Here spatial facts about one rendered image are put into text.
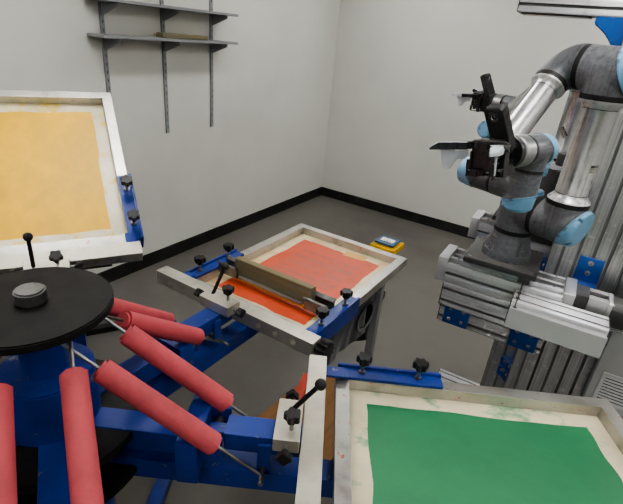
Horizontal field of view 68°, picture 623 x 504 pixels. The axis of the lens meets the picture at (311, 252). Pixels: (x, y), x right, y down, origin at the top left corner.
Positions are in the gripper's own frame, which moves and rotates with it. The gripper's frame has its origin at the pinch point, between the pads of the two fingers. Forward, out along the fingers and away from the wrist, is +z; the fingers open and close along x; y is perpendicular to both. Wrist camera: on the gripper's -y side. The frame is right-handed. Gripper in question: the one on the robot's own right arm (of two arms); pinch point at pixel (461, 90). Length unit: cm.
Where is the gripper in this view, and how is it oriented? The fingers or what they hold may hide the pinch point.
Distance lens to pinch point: 247.1
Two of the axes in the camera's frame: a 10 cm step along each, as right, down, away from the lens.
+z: -5.5, -4.0, 7.3
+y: 0.3, 8.7, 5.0
